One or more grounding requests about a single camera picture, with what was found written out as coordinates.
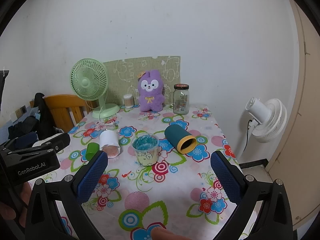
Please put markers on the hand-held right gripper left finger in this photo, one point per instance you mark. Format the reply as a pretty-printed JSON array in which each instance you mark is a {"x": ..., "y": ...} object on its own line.
[{"x": 92, "y": 178}]

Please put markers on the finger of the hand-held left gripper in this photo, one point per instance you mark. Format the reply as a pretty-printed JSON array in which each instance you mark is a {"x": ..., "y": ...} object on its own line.
[{"x": 56, "y": 142}]

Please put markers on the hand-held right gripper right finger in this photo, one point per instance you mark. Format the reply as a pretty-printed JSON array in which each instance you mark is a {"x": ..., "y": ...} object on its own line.
[{"x": 226, "y": 180}]

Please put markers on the clear plastic cup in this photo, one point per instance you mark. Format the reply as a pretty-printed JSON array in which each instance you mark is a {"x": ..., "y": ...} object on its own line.
[{"x": 146, "y": 157}]

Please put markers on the small green cup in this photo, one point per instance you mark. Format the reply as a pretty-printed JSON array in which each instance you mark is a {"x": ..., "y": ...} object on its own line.
[{"x": 92, "y": 150}]

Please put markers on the teal cup with yellow rim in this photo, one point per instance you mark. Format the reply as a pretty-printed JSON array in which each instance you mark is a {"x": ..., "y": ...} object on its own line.
[{"x": 175, "y": 135}]

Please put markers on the person's left hand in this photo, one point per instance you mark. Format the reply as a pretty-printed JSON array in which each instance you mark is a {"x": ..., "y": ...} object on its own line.
[{"x": 26, "y": 200}]

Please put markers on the person's right hand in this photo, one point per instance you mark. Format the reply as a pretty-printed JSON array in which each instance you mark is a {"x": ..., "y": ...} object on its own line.
[{"x": 167, "y": 235}]

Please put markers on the dark clothes and bag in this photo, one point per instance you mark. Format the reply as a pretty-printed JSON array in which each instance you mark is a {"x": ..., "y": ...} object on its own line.
[{"x": 46, "y": 120}]

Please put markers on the wooden chair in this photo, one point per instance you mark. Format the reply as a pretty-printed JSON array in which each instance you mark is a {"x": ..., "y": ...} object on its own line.
[{"x": 60, "y": 110}]

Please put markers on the dark clothes pile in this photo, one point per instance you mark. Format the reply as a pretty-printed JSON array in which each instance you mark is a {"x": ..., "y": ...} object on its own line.
[{"x": 22, "y": 130}]

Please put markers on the white jar with pink contents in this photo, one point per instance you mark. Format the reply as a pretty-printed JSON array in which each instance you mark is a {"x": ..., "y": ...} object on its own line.
[{"x": 108, "y": 137}]

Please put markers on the green desk fan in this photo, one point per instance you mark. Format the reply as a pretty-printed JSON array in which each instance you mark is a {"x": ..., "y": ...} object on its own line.
[{"x": 86, "y": 81}]

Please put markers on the white standing fan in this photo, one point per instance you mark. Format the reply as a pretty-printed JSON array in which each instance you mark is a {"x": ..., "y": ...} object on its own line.
[{"x": 271, "y": 120}]

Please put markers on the dark cloth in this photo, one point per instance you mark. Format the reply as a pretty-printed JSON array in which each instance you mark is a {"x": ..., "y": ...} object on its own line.
[{"x": 3, "y": 85}]

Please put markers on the cotton swab container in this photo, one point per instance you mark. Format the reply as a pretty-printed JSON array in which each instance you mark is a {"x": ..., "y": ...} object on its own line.
[{"x": 128, "y": 101}]

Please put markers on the glass jar with black lid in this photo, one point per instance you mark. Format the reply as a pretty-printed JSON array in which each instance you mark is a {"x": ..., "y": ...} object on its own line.
[{"x": 181, "y": 100}]

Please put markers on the green patterned board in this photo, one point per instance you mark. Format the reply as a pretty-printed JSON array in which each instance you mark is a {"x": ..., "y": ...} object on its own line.
[{"x": 120, "y": 75}]

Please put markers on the beige door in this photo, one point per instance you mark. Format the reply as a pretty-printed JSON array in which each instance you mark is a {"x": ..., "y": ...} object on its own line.
[{"x": 305, "y": 130}]

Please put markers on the purple plush rabbit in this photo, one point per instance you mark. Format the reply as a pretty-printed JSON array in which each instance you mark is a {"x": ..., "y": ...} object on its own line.
[{"x": 150, "y": 97}]

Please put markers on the wall socket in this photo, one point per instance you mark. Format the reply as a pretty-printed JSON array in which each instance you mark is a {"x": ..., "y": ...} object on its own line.
[{"x": 22, "y": 109}]

